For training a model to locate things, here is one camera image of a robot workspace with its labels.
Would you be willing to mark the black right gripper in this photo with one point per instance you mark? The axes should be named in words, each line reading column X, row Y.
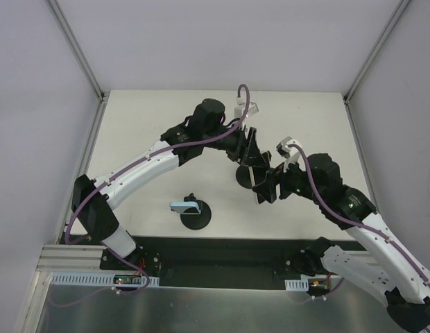
column 277, row 182

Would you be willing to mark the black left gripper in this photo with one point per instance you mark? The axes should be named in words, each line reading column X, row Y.
column 245, row 145

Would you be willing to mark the black round phone stand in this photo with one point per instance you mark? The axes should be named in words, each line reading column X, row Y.
column 193, row 220

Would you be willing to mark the blue case smartphone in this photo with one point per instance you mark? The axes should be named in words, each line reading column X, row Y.
column 185, row 207

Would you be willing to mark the cream case smartphone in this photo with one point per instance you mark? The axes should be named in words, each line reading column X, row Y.
column 260, row 186

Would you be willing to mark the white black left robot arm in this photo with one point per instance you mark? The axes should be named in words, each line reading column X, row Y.
column 94, row 201

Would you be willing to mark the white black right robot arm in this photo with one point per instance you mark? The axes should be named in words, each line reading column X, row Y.
column 399, row 281

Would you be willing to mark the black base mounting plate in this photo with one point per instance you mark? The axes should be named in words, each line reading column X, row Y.
column 250, row 264

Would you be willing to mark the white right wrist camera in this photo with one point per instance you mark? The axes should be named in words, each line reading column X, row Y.
column 291, row 154

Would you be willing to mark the white slotted right cable duct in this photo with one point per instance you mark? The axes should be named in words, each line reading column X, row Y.
column 301, row 284

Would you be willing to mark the white slotted cable duct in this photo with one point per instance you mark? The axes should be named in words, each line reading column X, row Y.
column 103, row 280
column 301, row 284

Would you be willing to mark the left aluminium corner post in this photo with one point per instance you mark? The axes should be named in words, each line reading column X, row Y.
column 75, row 47

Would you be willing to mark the aluminium corner post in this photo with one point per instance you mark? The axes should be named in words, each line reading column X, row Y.
column 384, row 36
column 75, row 47

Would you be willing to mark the right aluminium corner post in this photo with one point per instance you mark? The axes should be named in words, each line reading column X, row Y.
column 384, row 36

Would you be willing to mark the white slotted left cable duct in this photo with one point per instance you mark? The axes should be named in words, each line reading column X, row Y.
column 103, row 280

